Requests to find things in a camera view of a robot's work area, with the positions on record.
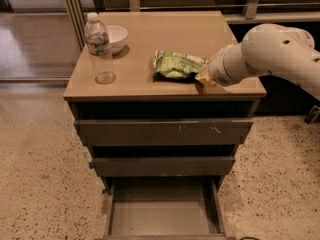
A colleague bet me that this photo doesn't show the green jalapeno chip bag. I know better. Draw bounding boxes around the green jalapeno chip bag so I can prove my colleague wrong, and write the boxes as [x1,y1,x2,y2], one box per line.
[153,50,208,80]

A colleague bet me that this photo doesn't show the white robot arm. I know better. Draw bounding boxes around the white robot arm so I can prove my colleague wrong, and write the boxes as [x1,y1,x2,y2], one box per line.
[195,24,320,100]

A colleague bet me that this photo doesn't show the dark robot base foot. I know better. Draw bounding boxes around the dark robot base foot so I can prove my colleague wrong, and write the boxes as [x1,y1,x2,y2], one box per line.
[304,105,320,124]

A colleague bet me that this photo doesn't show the grey top drawer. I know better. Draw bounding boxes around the grey top drawer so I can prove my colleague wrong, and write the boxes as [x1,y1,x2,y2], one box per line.
[74,118,253,146]

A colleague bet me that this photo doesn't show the grey drawer cabinet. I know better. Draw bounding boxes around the grey drawer cabinet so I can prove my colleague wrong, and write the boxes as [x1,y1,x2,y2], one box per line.
[64,11,266,187]

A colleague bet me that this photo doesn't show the grey middle drawer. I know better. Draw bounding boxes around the grey middle drawer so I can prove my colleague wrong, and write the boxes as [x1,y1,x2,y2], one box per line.
[90,156,235,177]

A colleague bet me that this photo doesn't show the open grey bottom drawer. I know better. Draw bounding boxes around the open grey bottom drawer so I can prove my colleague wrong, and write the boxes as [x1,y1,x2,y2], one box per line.
[96,177,236,240]

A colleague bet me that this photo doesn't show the white ceramic bowl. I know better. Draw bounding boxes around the white ceramic bowl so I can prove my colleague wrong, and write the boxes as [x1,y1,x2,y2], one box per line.
[107,26,128,55]

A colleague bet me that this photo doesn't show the clear plastic water bottle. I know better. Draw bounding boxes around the clear plastic water bottle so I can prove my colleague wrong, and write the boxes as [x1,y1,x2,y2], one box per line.
[84,12,116,84]

